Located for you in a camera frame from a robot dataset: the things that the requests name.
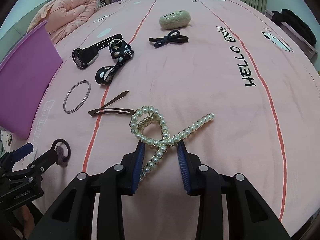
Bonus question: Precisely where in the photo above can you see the dark purple hair elastic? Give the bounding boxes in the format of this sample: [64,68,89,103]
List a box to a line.
[51,139,71,167]

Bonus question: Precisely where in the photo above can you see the pearl hair claw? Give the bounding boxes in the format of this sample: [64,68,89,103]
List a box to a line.
[129,106,215,181]

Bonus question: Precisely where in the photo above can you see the large silver bangle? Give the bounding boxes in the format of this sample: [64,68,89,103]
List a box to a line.
[62,80,92,114]

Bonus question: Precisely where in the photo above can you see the brown hair clip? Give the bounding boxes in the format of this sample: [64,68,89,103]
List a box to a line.
[88,90,135,117]

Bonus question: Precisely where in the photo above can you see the black wrist watch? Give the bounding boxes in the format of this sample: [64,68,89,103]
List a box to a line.
[72,34,123,69]

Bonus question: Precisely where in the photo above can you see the black patterned hair tie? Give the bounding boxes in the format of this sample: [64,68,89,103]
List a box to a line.
[95,39,135,86]

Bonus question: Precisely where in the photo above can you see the black bow hair tie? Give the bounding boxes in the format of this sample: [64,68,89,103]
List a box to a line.
[149,29,189,49]

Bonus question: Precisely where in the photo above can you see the beige plush round clip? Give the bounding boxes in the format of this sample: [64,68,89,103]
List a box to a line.
[159,10,191,30]

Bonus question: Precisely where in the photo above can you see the purple plastic bin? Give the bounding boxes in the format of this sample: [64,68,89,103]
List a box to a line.
[0,21,62,140]

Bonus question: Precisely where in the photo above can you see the pink bed sheet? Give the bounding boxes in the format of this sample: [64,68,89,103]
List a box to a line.
[17,0,319,235]

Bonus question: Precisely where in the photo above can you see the folded pink quilt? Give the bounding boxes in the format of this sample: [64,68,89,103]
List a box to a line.
[27,0,98,44]

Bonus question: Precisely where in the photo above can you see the pink storage box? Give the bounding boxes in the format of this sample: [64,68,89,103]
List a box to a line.
[265,10,318,62]

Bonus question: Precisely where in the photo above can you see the black clothes on box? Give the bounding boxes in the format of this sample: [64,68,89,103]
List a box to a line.
[271,9,317,47]

